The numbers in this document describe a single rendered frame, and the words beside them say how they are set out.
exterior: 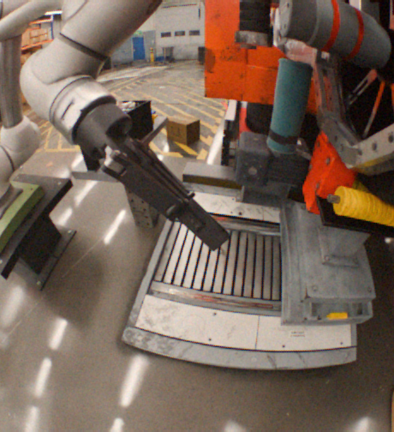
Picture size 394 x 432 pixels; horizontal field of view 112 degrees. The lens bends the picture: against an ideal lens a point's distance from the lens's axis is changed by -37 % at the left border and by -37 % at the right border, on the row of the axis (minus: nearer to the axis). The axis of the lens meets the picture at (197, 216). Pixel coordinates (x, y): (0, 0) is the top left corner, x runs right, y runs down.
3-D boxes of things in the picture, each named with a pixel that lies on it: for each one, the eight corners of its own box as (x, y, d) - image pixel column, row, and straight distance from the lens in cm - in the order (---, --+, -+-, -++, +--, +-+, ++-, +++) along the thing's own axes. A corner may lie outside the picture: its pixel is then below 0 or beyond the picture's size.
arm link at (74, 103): (38, 128, 32) (60, 153, 28) (74, 70, 29) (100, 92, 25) (75, 128, 38) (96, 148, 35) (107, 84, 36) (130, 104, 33)
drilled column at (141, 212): (153, 228, 98) (137, 147, 72) (134, 225, 102) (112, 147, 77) (160, 213, 104) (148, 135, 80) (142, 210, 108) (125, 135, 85)
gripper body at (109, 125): (96, 143, 35) (135, 181, 32) (62, 146, 28) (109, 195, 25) (125, 106, 33) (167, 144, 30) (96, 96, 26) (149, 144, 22)
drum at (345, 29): (390, 81, 46) (395, 22, 49) (288, 37, 37) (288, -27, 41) (358, 69, 58) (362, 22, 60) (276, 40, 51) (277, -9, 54)
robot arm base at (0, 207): (-19, 220, 109) (-25, 212, 107) (8, 187, 113) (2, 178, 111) (-6, 229, 92) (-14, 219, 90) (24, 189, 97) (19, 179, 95)
